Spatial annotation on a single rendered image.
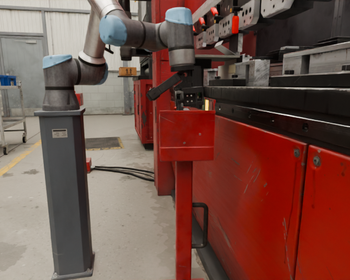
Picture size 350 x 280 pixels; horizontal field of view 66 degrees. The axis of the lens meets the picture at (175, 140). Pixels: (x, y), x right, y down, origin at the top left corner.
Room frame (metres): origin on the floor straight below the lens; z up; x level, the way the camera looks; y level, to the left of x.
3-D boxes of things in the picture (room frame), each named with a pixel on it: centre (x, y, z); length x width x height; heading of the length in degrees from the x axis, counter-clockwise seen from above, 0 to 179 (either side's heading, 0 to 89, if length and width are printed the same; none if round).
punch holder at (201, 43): (1.67, -0.18, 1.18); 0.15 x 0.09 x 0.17; 11
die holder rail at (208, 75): (1.80, -0.16, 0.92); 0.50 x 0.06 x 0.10; 11
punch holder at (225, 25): (1.28, -0.26, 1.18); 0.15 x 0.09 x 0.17; 11
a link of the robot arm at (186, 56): (0.82, -0.02, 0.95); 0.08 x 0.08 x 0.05
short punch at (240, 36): (1.26, -0.27, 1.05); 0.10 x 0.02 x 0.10; 11
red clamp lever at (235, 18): (1.09, -0.23, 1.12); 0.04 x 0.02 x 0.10; 101
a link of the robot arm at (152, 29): (0.88, 0.07, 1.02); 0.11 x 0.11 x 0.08; 42
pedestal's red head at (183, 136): (0.86, -0.03, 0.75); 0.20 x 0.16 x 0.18; 4
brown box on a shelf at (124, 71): (3.62, 0.62, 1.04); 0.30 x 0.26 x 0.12; 12
